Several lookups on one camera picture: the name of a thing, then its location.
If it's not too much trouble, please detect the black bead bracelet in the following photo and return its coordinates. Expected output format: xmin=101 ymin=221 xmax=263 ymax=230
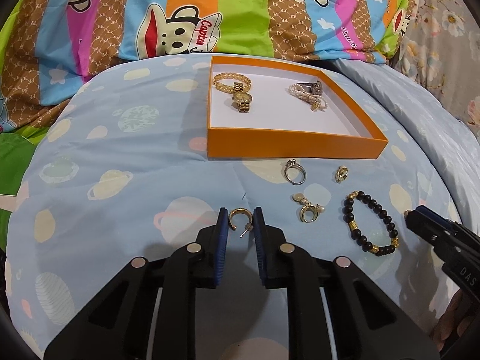
xmin=342 ymin=190 xmax=401 ymax=258

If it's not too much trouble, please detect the gold pearl charm ring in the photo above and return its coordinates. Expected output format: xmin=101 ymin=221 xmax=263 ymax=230
xmin=291 ymin=193 xmax=326 ymax=224

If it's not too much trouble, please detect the small gold earring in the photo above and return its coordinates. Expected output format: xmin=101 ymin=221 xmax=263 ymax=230
xmin=334 ymin=165 xmax=349 ymax=183

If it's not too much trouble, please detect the gold hoop earring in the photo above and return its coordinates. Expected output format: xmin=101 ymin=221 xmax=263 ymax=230
xmin=228 ymin=207 xmax=253 ymax=239

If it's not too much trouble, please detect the silver ring with stone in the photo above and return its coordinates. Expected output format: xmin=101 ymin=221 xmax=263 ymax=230
xmin=283 ymin=158 xmax=308 ymax=186

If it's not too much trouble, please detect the person's right hand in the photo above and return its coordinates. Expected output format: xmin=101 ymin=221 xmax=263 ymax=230
xmin=430 ymin=289 xmax=479 ymax=352

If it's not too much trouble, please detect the light blue planet blanket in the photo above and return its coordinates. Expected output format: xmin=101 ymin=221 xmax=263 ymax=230
xmin=5 ymin=55 xmax=479 ymax=357

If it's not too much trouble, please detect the floral grey sheet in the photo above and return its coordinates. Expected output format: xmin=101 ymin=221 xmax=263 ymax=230
xmin=392 ymin=0 xmax=479 ymax=137

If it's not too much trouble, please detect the silver wristwatch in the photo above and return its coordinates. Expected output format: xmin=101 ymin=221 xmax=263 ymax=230
xmin=295 ymin=80 xmax=323 ymax=96

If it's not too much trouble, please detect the orange shallow box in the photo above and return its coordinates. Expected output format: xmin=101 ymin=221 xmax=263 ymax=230
xmin=207 ymin=55 xmax=388 ymax=159

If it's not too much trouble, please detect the gold wristwatch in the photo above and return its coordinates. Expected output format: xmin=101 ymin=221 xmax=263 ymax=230
xmin=233 ymin=82 xmax=252 ymax=113

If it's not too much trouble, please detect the colourful monkey print quilt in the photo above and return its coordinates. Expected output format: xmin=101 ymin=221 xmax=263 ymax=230
xmin=0 ymin=0 xmax=423 ymax=136

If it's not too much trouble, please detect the pearl bracelet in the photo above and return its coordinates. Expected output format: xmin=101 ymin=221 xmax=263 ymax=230
xmin=287 ymin=83 xmax=329 ymax=112

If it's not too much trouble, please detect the gold chain bracelet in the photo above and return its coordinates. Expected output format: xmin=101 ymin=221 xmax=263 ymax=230
xmin=212 ymin=71 xmax=253 ymax=94

